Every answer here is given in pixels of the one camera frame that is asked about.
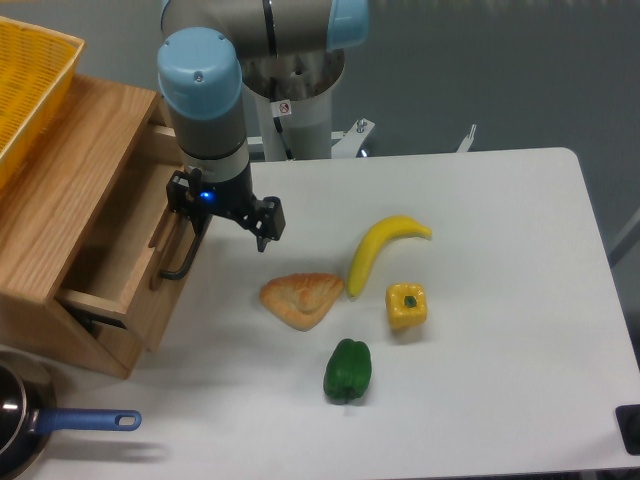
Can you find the black pan blue handle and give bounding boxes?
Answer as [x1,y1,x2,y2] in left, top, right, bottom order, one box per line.
[1,351,142,479]

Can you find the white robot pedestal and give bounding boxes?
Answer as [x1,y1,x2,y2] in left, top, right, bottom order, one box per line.
[241,49,375,161]

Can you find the yellow plastic basket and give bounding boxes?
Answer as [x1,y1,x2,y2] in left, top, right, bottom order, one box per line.
[1,17,85,187]

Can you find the yellow banana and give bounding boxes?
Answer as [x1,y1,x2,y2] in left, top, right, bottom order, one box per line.
[345,215,432,299]

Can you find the toy croissant bread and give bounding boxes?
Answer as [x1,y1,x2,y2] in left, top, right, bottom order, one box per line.
[259,272,344,332]

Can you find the black corner clamp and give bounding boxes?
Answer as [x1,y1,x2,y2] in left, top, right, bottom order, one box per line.
[615,404,640,456]

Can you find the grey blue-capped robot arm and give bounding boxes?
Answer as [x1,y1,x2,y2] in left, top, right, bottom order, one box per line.
[157,1,370,246]

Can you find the wooden top drawer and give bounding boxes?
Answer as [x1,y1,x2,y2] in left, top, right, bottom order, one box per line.
[56,125,184,351]

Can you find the wooden drawer cabinet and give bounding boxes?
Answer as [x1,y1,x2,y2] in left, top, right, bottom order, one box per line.
[0,74,176,380]

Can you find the yellow bell pepper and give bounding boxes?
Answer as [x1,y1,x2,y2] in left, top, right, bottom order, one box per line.
[385,283,428,330]

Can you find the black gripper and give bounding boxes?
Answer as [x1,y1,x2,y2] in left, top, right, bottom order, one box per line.
[166,159,286,252]

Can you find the black drawer handle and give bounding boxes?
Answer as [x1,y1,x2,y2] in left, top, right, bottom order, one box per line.
[158,215,211,281]

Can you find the green bell pepper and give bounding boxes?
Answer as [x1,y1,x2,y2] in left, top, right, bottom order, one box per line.
[323,338,372,404]

